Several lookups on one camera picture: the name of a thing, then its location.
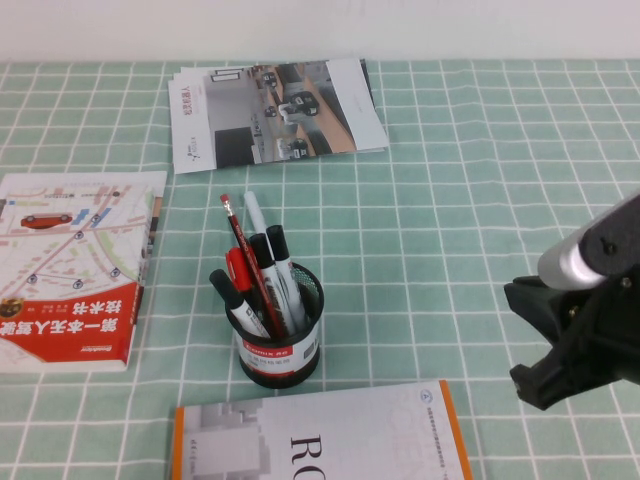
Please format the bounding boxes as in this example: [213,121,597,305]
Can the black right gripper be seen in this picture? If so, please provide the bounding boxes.
[503,263,640,412]

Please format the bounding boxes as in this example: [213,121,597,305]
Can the red pencil with eraser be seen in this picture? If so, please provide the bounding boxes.
[219,193,284,339]

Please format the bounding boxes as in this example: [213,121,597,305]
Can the black mesh pen holder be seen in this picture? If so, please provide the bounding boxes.
[224,262,327,389]

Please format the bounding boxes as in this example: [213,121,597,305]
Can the red pen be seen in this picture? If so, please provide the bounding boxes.
[224,247,261,292]

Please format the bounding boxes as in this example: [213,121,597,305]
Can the white pen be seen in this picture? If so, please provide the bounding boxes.
[243,191,269,237]

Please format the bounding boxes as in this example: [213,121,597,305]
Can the white book with orange edge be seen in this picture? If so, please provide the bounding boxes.
[172,380,474,480]

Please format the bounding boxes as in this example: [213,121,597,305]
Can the white brochure underneath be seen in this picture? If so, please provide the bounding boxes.
[172,57,391,154]

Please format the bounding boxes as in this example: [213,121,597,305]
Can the brochure with office photo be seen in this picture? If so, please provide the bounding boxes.
[168,61,389,175]

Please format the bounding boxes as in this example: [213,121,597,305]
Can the red map cover book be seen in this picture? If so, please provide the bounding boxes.
[0,171,169,374]

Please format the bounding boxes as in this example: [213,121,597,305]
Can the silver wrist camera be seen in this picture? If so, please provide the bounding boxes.
[537,191,640,292]

